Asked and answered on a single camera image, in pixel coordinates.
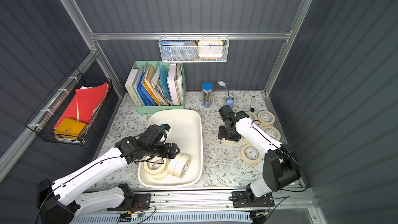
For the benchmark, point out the red folder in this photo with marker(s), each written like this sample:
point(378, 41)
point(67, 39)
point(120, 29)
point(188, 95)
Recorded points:
point(85, 103)

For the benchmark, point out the orange white clock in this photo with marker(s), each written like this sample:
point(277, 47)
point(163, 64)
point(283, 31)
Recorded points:
point(210, 49)

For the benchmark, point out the black capped marker pen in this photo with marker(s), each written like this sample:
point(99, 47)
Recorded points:
point(253, 104)

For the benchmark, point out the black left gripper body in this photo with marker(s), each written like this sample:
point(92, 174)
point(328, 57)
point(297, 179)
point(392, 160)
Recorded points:
point(171, 150)

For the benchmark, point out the clear tape roll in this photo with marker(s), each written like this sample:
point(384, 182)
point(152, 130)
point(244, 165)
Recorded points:
point(189, 50)

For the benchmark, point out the teal folder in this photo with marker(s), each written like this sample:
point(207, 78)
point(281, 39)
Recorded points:
point(163, 82)

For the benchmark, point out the green file organizer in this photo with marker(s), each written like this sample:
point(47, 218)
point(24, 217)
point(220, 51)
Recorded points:
point(165, 104)

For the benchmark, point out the blue lid pencil jar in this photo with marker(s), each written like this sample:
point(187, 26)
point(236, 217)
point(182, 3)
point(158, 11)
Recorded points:
point(206, 94)

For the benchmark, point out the blue box in basket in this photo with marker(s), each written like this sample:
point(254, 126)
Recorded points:
point(171, 50)

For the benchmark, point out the white binder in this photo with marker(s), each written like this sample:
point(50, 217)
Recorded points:
point(171, 81)

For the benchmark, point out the yellow wallet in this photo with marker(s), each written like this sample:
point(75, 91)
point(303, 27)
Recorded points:
point(69, 127)

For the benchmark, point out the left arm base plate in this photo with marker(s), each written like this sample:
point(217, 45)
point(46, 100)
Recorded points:
point(133, 202)

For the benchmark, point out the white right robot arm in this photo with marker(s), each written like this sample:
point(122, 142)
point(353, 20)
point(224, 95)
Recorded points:
point(280, 166)

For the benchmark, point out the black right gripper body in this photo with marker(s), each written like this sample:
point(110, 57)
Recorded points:
point(225, 132)

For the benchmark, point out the blue folder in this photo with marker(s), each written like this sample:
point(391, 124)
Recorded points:
point(145, 95)

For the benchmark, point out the orange folder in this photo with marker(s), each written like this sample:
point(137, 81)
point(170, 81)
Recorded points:
point(151, 94)

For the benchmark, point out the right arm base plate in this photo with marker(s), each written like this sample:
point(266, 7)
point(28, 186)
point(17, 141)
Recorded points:
point(241, 200)

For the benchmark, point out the white book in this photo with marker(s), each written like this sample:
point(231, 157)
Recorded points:
point(129, 85)

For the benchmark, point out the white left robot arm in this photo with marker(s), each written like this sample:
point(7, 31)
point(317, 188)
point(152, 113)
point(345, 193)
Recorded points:
point(64, 199)

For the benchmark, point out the white plastic storage box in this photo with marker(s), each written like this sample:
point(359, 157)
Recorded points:
point(186, 132)

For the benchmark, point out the black wire wall basket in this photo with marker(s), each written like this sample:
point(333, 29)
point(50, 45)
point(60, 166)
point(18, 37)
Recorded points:
point(43, 123)

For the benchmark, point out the cream masking tape roll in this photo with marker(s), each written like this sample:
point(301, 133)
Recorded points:
point(266, 118)
point(231, 143)
point(272, 132)
point(155, 165)
point(250, 155)
point(252, 116)
point(179, 165)
point(160, 176)

